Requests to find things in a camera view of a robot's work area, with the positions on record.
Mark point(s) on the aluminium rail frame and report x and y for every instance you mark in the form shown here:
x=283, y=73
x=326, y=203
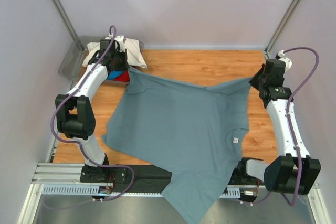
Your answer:
x=61, y=174

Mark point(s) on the red t shirt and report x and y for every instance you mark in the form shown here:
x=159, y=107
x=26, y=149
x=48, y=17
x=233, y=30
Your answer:
x=124, y=77

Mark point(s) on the blue t shirt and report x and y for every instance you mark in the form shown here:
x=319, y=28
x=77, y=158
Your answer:
x=114, y=74

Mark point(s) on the left aluminium corner post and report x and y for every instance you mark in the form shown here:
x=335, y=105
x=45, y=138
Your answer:
x=67, y=23

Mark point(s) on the grey-blue t shirt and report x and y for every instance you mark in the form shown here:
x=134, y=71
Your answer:
x=194, y=132

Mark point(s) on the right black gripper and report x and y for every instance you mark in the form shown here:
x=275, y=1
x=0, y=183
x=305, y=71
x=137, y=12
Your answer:
x=252, y=81

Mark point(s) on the grey plastic bin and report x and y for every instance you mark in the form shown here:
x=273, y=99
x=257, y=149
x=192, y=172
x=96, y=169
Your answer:
x=71, y=65

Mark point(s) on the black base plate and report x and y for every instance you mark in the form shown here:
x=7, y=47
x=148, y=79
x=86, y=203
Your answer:
x=148, y=178

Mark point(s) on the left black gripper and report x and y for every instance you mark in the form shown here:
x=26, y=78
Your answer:
x=124, y=66

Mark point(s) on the white t shirt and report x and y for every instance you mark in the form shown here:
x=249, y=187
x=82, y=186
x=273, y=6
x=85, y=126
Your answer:
x=134, y=56

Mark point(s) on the aluminium corner post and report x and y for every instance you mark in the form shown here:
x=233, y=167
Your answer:
x=67, y=23
x=282, y=24

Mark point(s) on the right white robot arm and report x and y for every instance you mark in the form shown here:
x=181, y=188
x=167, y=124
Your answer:
x=293, y=171

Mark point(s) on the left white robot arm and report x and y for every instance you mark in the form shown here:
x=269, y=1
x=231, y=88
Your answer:
x=74, y=115

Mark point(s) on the grey slotted cable duct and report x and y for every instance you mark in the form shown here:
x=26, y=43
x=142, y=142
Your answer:
x=95, y=190

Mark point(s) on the right aluminium corner post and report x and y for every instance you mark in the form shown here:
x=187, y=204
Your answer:
x=282, y=24

